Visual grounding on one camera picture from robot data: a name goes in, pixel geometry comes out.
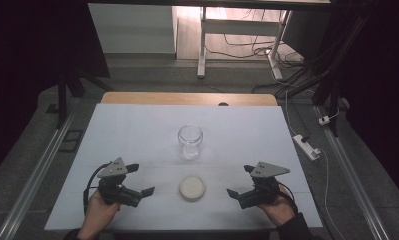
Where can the clear glass jar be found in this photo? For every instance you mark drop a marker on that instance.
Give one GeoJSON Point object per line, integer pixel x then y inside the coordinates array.
{"type": "Point", "coordinates": [190, 150]}

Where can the white power strip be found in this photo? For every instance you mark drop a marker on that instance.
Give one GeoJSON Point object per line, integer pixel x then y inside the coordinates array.
{"type": "Point", "coordinates": [306, 147]}

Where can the white metal desk frame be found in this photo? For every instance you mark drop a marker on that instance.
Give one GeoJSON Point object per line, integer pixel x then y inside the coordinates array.
{"type": "Point", "coordinates": [240, 27]}

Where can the person's left hand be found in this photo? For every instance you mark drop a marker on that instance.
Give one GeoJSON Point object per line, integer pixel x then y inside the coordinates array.
{"type": "Point", "coordinates": [97, 215]}

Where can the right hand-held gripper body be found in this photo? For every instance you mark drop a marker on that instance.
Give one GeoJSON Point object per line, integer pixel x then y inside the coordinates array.
{"type": "Point", "coordinates": [263, 191]}

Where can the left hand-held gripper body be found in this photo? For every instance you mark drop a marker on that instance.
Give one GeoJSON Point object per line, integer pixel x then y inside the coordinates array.
{"type": "Point", "coordinates": [115, 191]}

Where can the black curtain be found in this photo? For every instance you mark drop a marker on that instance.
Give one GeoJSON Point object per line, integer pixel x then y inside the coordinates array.
{"type": "Point", "coordinates": [383, 83]}
{"type": "Point", "coordinates": [20, 66]}

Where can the aluminium rail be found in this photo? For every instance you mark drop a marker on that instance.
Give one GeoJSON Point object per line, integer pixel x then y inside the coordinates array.
{"type": "Point", "coordinates": [350, 173]}
{"type": "Point", "coordinates": [33, 180]}

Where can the person's right hand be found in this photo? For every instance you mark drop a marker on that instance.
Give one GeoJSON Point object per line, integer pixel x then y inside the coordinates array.
{"type": "Point", "coordinates": [280, 210]}

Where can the black metal stand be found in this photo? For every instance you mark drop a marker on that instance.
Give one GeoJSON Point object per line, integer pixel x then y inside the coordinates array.
{"type": "Point", "coordinates": [62, 100]}
{"type": "Point", "coordinates": [333, 96]}

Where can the white table cover sheet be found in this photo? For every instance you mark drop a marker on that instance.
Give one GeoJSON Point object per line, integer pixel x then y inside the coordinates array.
{"type": "Point", "coordinates": [147, 133]}

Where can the cream round jar lid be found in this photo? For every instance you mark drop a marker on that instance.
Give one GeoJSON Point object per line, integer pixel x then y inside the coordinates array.
{"type": "Point", "coordinates": [192, 188]}

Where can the small white adapter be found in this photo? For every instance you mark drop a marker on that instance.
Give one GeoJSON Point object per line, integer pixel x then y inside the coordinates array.
{"type": "Point", "coordinates": [324, 120]}

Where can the white cabinet panel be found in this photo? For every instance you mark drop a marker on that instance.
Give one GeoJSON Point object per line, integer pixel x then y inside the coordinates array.
{"type": "Point", "coordinates": [132, 28]}

